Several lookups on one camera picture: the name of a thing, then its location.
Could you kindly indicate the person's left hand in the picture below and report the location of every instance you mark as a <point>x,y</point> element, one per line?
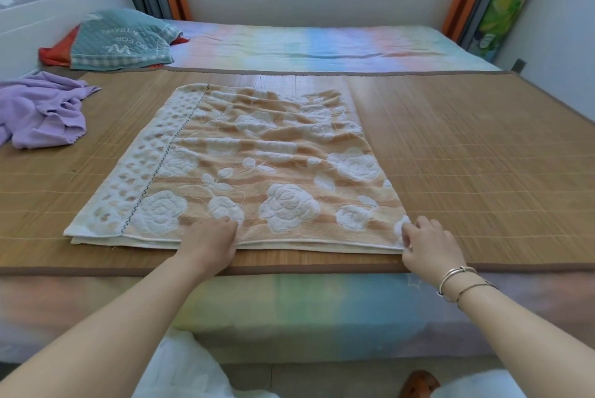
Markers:
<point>209,244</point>

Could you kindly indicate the person's right hand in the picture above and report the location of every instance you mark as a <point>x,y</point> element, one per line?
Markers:
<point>432,249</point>

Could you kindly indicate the beige white patterned towel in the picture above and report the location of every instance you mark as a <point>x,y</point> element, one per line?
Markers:
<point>232,170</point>

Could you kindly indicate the purple towel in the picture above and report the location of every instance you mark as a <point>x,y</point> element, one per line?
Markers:
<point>42,109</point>

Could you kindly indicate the person's left forearm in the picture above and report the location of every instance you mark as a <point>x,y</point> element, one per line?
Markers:
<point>93,342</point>

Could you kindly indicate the person's right forearm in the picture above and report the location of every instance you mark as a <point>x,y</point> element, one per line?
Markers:
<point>520,346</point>

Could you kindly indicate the person's white garment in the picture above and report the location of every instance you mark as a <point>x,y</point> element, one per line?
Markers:
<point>186,370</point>

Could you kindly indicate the brown bamboo sleeping mat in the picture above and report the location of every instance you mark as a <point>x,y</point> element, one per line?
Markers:
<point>465,156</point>

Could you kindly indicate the orange slipper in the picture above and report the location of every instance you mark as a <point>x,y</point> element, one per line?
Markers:
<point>418,383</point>

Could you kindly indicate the teal quilted pillow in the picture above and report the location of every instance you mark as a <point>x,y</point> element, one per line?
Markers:
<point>121,42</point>

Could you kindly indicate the red cloth under pillow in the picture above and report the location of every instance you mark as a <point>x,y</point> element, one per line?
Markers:
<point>53,53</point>

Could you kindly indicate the green yellow painted board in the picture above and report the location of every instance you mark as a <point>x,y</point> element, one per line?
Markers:
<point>506,2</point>

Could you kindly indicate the dark wall socket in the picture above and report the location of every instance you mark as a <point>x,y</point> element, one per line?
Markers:
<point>518,65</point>

